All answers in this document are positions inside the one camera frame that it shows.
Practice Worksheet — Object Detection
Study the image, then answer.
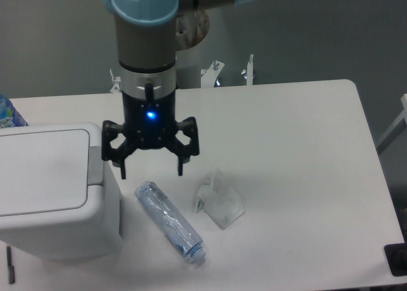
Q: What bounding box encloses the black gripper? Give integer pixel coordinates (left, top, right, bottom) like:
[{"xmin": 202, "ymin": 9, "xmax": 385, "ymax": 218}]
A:
[{"xmin": 102, "ymin": 92, "xmax": 200, "ymax": 179}]

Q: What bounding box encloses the white plastic trash can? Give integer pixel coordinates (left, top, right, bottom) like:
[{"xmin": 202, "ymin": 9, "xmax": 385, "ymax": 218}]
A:
[{"xmin": 1, "ymin": 123, "xmax": 123, "ymax": 261}]

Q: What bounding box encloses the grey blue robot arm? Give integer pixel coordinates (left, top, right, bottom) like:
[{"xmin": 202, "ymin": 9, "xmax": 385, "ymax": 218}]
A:
[{"xmin": 102, "ymin": 0, "xmax": 253, "ymax": 172}]

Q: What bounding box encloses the crumpled clear plastic wrapper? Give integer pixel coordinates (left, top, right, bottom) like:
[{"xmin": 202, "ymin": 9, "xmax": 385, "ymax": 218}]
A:
[{"xmin": 194, "ymin": 169, "xmax": 246, "ymax": 230}]

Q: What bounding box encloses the clear empty plastic bottle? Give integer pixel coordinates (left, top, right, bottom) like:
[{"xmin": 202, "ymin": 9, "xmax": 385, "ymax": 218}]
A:
[{"xmin": 134, "ymin": 181, "xmax": 206, "ymax": 266}]

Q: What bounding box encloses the blue labelled bottle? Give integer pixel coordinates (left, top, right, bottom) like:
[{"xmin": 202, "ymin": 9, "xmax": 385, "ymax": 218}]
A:
[{"xmin": 1, "ymin": 95, "xmax": 29, "ymax": 128}]

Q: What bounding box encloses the black pen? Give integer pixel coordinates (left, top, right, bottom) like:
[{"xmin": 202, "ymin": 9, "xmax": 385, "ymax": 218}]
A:
[{"xmin": 6, "ymin": 245, "xmax": 15, "ymax": 285}]

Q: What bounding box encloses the white frame bracket left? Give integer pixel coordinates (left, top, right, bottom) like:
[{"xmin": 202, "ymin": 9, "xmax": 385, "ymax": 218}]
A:
[{"xmin": 109, "ymin": 69, "xmax": 122, "ymax": 93}]

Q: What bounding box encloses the white frame bracket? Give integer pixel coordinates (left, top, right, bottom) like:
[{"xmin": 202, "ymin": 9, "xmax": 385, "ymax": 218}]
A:
[
  {"xmin": 240, "ymin": 53, "xmax": 256, "ymax": 86},
  {"xmin": 200, "ymin": 60, "xmax": 225, "ymax": 88},
  {"xmin": 109, "ymin": 69, "xmax": 122, "ymax": 93}
]

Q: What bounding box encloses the white frame bracket middle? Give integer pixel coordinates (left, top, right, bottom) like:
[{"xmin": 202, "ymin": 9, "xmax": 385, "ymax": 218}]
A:
[{"xmin": 200, "ymin": 60, "xmax": 225, "ymax": 88}]

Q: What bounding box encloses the white frame bracket right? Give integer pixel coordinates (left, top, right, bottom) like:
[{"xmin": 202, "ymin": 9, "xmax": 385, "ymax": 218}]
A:
[{"xmin": 240, "ymin": 53, "xmax": 256, "ymax": 86}]

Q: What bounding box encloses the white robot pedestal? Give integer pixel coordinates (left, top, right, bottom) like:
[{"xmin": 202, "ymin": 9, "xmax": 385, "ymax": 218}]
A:
[{"xmin": 176, "ymin": 10, "xmax": 210, "ymax": 89}]

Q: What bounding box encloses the white metal frame leg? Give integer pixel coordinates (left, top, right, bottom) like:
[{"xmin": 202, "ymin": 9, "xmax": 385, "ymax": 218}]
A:
[{"xmin": 376, "ymin": 94, "xmax": 406, "ymax": 155}]

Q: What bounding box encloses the black clamp mount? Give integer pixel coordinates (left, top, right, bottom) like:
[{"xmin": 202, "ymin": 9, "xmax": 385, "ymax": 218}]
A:
[{"xmin": 384, "ymin": 243, "xmax": 406, "ymax": 277}]

